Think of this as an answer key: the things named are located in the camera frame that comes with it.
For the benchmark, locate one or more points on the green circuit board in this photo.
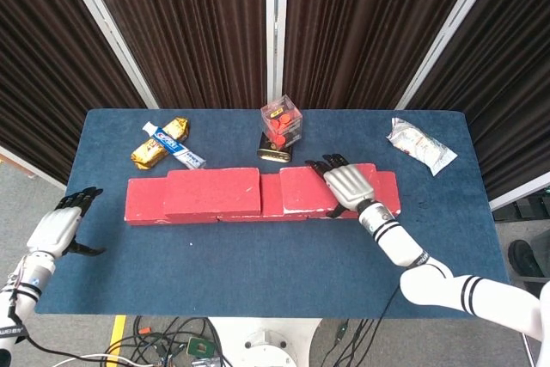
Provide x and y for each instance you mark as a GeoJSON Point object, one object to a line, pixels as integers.
{"type": "Point", "coordinates": [200, 346]}

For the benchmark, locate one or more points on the yellow floor tape strip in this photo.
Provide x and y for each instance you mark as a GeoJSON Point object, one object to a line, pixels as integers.
{"type": "Point", "coordinates": [117, 334]}

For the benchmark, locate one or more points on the black shoe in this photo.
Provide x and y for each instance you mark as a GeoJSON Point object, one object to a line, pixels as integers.
{"type": "Point", "coordinates": [526, 255]}

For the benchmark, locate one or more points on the gold foil snack packet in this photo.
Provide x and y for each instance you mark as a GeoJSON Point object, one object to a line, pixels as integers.
{"type": "Point", "coordinates": [146, 154]}

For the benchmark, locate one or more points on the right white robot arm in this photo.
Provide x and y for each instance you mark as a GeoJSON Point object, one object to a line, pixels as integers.
{"type": "Point", "coordinates": [472, 294]}

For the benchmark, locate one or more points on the white partition bottom rail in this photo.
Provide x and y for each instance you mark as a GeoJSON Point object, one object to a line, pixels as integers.
{"type": "Point", "coordinates": [30, 165]}
{"type": "Point", "coordinates": [524, 188]}

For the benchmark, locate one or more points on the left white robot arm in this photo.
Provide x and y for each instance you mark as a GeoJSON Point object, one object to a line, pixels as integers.
{"type": "Point", "coordinates": [34, 270]}

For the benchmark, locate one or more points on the white crumpled snack bag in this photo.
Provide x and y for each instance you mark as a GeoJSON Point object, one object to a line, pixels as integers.
{"type": "Point", "coordinates": [419, 143]}

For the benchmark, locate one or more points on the red brick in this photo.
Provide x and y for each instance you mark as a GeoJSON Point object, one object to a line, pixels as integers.
{"type": "Point", "coordinates": [210, 191]}
{"type": "Point", "coordinates": [389, 191]}
{"type": "Point", "coordinates": [144, 199]}
{"type": "Point", "coordinates": [270, 193]}
{"type": "Point", "coordinates": [301, 188]}

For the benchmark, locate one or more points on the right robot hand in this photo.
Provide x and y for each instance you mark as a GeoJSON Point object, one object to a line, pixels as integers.
{"type": "Point", "coordinates": [350, 186]}

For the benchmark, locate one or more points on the clear box with red caps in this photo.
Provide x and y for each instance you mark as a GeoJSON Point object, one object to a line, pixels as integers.
{"type": "Point", "coordinates": [281, 122]}

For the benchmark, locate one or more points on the brown pleated curtain panel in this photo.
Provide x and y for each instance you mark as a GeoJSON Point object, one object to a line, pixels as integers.
{"type": "Point", "coordinates": [365, 32]}
{"type": "Point", "coordinates": [507, 62]}
{"type": "Point", "coordinates": [43, 62]}
{"type": "Point", "coordinates": [193, 32]}

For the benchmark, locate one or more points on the blue table cloth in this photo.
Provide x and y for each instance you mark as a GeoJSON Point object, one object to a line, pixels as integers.
{"type": "Point", "coordinates": [258, 264]}

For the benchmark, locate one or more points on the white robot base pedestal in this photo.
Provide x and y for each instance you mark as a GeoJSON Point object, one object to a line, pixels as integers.
{"type": "Point", "coordinates": [266, 345]}

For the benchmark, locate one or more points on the white metal frame post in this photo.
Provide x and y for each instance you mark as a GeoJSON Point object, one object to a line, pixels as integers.
{"type": "Point", "coordinates": [104, 19]}
{"type": "Point", "coordinates": [450, 19]}
{"type": "Point", "coordinates": [277, 19]}

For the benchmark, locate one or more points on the blue white toothpaste tube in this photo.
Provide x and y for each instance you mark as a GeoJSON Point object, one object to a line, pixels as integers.
{"type": "Point", "coordinates": [165, 140]}

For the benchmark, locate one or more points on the gold black tin can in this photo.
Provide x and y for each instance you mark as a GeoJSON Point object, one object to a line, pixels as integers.
{"type": "Point", "coordinates": [270, 155]}

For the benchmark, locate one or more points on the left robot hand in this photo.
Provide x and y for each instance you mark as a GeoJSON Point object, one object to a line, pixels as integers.
{"type": "Point", "coordinates": [53, 231]}

